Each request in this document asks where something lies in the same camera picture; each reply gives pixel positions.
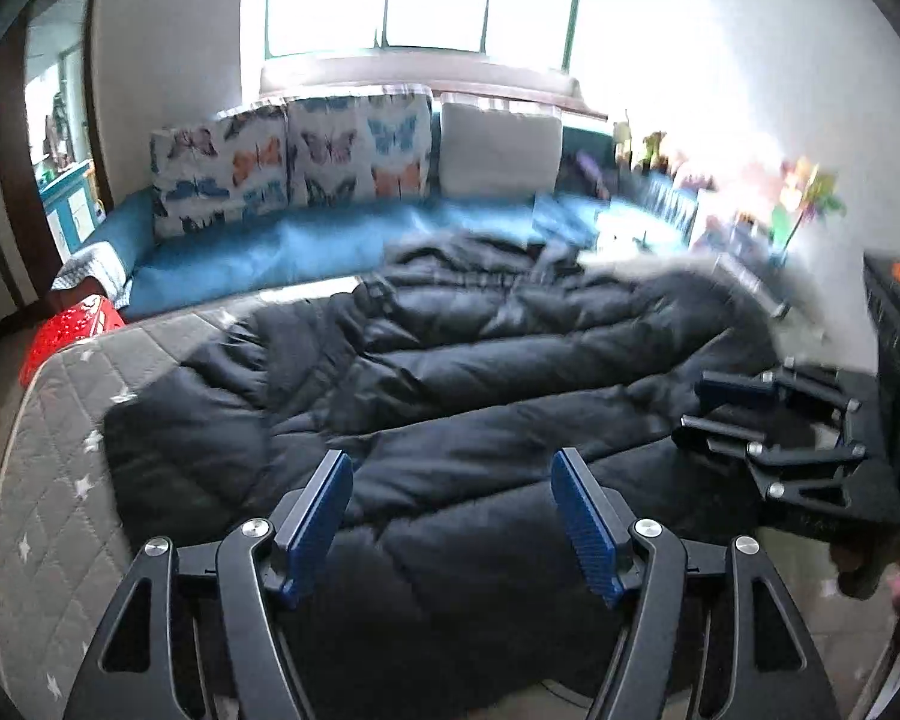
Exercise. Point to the large butterfly print pillow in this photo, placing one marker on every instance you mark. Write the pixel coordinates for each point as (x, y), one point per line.
(217, 172)

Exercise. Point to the blue bench cushion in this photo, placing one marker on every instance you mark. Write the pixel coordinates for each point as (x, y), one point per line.
(270, 255)

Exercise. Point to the person's right hand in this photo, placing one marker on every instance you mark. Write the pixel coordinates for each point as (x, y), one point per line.
(866, 566)

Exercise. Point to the purple toy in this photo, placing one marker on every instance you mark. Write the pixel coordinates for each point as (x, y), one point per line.
(592, 172)

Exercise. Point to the row of colourful toys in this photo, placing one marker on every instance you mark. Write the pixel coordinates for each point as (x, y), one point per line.
(795, 195)

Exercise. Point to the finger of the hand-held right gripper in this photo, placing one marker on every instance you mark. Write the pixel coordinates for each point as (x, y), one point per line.
(795, 465)
(757, 390)

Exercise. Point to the blue cabinet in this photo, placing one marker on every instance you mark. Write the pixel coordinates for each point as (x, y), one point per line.
(71, 202)

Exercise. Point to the white pillow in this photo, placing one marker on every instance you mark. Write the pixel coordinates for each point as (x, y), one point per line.
(499, 150)

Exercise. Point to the black puffer jacket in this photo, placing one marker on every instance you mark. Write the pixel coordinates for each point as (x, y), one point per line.
(457, 405)

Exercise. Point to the brown door frame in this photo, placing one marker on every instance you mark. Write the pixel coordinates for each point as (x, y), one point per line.
(11, 165)

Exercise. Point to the grey checked blanket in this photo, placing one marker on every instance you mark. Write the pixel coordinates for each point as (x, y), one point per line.
(94, 270)

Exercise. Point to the small butterfly print pillow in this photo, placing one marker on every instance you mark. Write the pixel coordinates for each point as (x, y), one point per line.
(356, 146)

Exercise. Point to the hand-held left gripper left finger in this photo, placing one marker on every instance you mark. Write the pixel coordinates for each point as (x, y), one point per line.
(319, 517)

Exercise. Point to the red plastic basket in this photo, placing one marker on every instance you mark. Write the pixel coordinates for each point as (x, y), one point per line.
(67, 334)

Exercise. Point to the grey quilted mattress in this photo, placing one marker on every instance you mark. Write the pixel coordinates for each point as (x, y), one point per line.
(60, 465)

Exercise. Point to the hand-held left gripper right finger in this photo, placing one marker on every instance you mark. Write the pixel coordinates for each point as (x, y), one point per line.
(585, 517)

